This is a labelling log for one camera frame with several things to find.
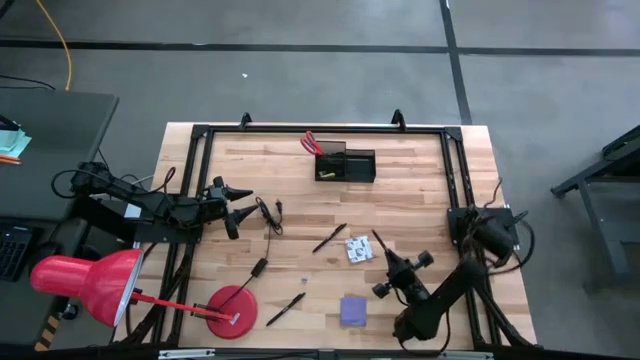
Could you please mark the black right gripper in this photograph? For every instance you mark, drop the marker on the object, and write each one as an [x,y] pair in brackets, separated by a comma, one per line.
[407,282]

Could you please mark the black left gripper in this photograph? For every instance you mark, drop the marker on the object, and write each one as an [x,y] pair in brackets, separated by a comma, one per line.
[217,206]

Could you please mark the white black patterned packet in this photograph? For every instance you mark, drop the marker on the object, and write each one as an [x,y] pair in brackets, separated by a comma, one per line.
[359,250]

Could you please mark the purple sticky note pad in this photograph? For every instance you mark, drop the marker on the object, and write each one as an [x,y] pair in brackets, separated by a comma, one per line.
[353,312]

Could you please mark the red grey scissors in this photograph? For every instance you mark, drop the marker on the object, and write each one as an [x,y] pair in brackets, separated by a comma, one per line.
[310,145]

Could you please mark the black mesh desk organizer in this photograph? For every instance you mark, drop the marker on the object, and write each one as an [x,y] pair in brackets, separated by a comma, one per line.
[360,170]

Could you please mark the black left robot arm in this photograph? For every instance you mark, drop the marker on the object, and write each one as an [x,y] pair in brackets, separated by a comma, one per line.
[150,202]

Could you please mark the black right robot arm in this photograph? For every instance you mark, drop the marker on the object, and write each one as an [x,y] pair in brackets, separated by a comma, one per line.
[450,290]

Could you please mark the white power box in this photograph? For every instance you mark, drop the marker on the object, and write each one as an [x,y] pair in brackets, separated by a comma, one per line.
[132,211]

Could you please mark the red desk lamp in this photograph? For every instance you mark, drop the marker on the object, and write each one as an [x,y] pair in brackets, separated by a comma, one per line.
[85,280]

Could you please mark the dark grey desk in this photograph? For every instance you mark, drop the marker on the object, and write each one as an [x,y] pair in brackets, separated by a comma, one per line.
[55,150]

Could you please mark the black computer mouse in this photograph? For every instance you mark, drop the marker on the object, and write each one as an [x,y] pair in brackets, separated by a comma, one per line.
[44,250]

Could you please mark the black metal stand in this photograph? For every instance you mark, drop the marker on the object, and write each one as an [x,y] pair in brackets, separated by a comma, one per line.
[607,235]

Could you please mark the black keyboard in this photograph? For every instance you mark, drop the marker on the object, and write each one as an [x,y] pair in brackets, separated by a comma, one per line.
[14,252]

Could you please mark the yellow black striped tape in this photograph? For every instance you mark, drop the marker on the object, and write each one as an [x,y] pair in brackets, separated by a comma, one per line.
[47,332]

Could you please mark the orange pencil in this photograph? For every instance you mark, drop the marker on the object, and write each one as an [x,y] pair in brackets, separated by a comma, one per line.
[10,160]

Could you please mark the light blue paper stack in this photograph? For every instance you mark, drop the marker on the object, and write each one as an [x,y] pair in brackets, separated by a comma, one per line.
[12,142]

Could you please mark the black metal table frame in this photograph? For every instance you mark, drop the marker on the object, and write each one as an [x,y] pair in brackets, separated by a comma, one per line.
[325,129]

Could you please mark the silver metal bracket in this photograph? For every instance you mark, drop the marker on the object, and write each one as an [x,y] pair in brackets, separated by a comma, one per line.
[185,354]
[465,355]

